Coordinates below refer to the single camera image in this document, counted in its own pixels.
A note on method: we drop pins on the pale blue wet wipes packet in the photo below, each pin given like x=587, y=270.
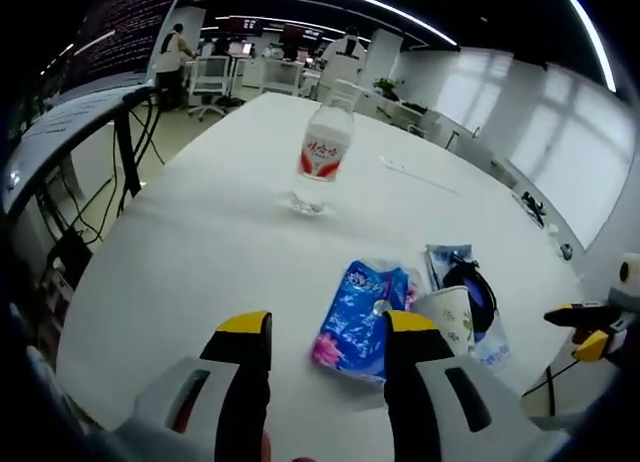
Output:
x=492, y=352

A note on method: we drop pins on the blue tissue packet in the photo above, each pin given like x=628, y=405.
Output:
x=355, y=317

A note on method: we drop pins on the large dark display screen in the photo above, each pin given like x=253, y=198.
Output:
x=125, y=32

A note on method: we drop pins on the white paper cup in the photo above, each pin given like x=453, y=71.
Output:
x=450, y=312

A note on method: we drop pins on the person's left hand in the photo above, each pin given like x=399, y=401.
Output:
x=269, y=449

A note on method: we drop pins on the white office chair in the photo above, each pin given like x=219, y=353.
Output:
x=285, y=76
x=212, y=79

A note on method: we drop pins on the black display stand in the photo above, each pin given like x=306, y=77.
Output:
x=127, y=142

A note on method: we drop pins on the long ceiling strip light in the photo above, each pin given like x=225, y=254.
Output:
x=325, y=4

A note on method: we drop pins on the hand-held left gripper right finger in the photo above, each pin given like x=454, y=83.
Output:
x=450, y=412

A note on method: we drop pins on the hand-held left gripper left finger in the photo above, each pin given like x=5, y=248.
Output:
x=200, y=412

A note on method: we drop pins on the potted green plant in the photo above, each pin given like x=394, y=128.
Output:
x=386, y=86

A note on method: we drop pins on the small black object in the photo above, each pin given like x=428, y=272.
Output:
x=532, y=204

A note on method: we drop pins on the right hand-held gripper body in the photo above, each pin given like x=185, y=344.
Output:
x=630, y=292

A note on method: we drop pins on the white tabletop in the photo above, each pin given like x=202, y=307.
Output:
x=210, y=242

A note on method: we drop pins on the clear plastic water bottle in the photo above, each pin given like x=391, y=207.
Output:
x=322, y=152

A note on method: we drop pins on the short ceiling strip light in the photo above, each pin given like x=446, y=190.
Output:
x=595, y=37

